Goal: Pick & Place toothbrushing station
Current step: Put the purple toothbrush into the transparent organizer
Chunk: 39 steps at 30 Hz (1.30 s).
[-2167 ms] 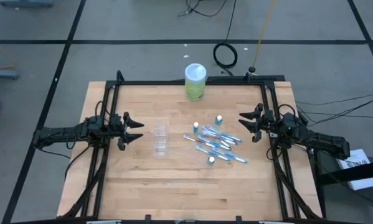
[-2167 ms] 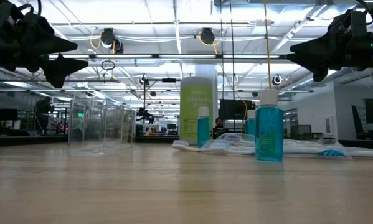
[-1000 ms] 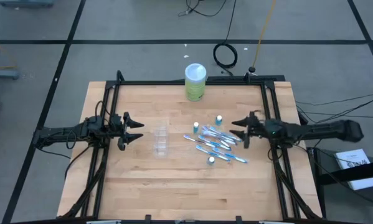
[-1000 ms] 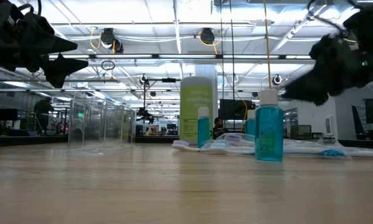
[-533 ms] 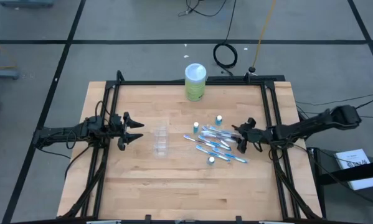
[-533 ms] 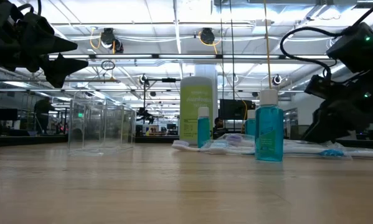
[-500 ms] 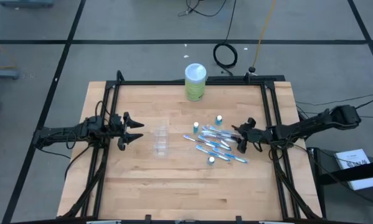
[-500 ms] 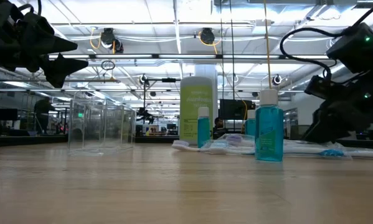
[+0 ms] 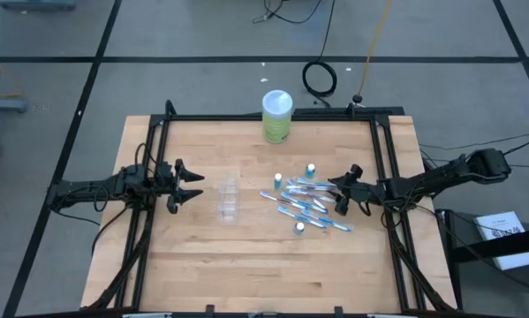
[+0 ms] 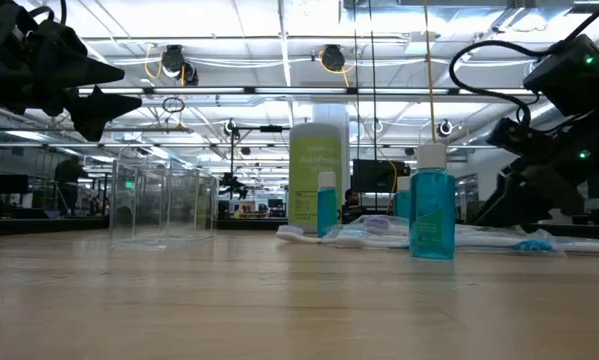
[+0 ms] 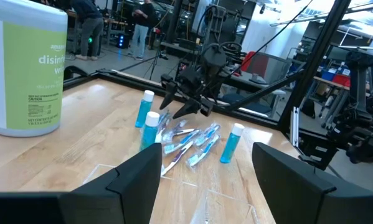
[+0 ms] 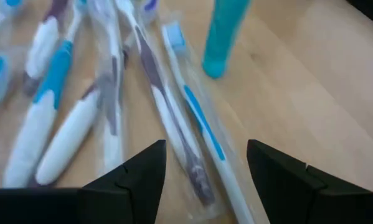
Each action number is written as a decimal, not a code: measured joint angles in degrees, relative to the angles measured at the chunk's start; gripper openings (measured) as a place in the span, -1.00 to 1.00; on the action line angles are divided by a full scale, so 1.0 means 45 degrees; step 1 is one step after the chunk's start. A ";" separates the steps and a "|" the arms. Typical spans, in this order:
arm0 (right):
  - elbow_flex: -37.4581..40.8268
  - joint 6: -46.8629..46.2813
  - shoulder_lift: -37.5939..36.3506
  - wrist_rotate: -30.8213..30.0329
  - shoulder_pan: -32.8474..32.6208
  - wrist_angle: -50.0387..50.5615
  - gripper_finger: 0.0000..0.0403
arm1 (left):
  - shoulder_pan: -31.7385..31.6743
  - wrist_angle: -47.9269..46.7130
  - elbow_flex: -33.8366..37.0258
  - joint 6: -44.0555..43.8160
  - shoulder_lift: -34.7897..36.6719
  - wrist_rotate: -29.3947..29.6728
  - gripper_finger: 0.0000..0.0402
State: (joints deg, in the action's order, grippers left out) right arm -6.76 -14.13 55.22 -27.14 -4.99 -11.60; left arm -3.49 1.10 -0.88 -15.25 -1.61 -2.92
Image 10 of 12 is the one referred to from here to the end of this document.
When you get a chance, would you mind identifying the green disinfecting wipes canister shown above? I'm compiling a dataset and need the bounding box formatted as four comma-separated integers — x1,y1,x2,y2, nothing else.
287,122,344,234

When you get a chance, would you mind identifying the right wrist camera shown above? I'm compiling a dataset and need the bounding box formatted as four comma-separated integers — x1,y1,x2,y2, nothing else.
486,117,555,164

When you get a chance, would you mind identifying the clear acrylic organizer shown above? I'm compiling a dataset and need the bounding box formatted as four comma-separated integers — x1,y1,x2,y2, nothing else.
108,158,219,251

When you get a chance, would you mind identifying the teal mouthwash bottle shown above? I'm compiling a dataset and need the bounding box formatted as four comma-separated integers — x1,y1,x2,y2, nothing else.
393,175,413,221

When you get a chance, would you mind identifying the long ceiling light strip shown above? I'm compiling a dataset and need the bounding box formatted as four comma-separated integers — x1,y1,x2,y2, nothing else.
76,86,540,97

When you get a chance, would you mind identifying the person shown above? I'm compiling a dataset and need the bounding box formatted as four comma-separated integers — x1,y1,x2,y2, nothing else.
53,155,88,217
341,188,365,224

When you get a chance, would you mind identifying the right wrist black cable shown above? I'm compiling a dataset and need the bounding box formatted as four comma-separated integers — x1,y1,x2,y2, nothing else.
447,38,573,126

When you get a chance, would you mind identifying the black monitor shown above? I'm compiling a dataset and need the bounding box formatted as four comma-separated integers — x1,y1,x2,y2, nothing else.
351,158,411,194
0,173,30,195

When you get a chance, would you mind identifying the black hanging cable ring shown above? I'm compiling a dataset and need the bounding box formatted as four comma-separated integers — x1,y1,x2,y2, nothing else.
161,95,186,114

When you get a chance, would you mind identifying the blue toothpaste tube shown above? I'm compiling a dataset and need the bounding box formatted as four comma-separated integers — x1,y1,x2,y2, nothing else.
316,171,339,239

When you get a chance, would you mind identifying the small teal tube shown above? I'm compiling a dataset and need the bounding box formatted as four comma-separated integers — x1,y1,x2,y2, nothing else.
408,143,457,261

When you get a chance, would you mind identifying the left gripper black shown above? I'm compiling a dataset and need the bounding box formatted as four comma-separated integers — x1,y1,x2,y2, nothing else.
0,0,143,143

